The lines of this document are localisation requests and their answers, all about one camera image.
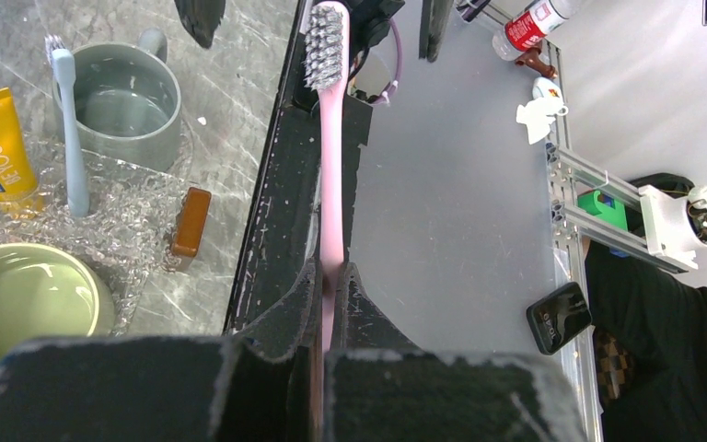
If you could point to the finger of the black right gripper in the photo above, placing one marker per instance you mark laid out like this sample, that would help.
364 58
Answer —
201 19

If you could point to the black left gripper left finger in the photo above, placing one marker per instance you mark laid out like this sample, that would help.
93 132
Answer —
258 384

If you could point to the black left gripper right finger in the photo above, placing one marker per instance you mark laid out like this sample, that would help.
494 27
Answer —
379 386

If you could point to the grey ceramic mug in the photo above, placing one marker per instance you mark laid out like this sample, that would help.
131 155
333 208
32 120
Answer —
127 100

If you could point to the pink toothbrush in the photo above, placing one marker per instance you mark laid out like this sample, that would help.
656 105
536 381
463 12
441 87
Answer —
327 70

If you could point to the light blue toothbrush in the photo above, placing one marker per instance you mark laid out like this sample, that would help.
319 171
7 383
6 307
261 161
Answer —
70 128

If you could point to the cream ceramic mug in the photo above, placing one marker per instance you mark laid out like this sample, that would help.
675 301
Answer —
45 291

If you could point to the black smartphone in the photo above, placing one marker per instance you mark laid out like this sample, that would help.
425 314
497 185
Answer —
558 318

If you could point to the green block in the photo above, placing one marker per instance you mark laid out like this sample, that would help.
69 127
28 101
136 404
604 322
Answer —
607 208

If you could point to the person in black clothing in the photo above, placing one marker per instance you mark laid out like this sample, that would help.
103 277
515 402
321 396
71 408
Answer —
662 323

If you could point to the red-labelled plastic bottle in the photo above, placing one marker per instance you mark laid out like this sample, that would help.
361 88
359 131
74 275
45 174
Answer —
530 27

